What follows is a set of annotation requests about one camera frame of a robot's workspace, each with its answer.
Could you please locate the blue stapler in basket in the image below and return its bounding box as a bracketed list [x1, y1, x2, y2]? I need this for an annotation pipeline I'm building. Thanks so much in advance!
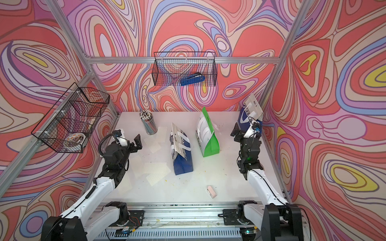
[180, 72, 205, 86]

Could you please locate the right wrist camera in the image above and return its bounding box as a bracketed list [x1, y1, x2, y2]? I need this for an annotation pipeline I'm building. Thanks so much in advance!
[244, 118, 262, 139]

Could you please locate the black wire basket left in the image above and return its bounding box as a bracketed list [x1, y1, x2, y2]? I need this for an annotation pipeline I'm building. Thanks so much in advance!
[31, 83, 110, 153]

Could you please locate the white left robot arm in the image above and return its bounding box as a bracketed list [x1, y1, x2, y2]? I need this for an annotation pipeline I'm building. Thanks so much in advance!
[41, 130, 142, 241]

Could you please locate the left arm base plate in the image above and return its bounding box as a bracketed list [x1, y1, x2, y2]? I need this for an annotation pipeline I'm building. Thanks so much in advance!
[109, 210, 145, 228]

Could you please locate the dark blue paper bag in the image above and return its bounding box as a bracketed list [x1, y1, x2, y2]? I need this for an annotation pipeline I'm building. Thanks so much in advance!
[237, 94, 263, 133]

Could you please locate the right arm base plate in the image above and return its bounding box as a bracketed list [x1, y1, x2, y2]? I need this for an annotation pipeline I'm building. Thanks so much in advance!
[221, 209, 241, 226]

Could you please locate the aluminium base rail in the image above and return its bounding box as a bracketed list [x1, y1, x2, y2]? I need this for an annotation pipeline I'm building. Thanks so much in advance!
[90, 201, 311, 241]

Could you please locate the tape roll in basket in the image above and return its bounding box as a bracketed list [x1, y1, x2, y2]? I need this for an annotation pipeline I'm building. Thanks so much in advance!
[63, 133, 86, 150]

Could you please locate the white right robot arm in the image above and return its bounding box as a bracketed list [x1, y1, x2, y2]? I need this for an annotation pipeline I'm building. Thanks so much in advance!
[231, 120, 304, 241]

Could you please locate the clear cup of pencils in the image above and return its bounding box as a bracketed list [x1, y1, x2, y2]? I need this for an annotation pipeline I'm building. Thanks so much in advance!
[139, 110, 158, 135]

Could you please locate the black wire basket back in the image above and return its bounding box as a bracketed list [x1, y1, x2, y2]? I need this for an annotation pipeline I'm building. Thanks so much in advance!
[152, 51, 218, 86]

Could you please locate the green white paper bag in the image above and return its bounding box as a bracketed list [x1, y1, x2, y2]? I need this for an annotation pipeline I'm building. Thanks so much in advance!
[196, 107, 220, 157]

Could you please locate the blue white paper bag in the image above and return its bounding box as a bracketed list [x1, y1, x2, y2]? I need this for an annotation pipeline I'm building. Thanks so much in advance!
[169, 123, 194, 175]

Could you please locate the black wire basket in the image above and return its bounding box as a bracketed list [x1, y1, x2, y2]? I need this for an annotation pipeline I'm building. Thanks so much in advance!
[152, 51, 218, 86]
[31, 83, 110, 153]

